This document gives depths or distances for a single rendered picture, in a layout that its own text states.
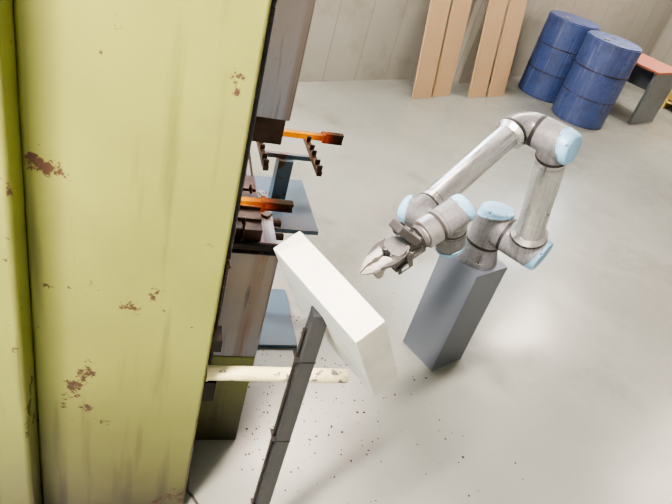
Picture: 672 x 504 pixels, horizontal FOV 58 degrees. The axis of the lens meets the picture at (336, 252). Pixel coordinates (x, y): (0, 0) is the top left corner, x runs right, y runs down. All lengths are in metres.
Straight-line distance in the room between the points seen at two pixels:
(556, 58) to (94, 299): 6.51
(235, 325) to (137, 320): 0.50
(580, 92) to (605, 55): 0.43
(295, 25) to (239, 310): 0.92
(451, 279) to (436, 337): 0.32
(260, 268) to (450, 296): 1.17
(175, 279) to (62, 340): 0.34
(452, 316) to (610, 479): 0.99
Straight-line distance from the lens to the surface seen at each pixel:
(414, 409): 2.84
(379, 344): 1.35
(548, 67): 7.53
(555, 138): 2.17
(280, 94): 1.58
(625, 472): 3.19
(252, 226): 1.85
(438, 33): 6.28
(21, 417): 1.77
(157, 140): 1.32
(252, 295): 1.95
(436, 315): 2.91
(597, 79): 7.07
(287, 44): 1.54
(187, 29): 1.23
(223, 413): 2.37
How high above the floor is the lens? 2.01
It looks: 34 degrees down
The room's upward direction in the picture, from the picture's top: 17 degrees clockwise
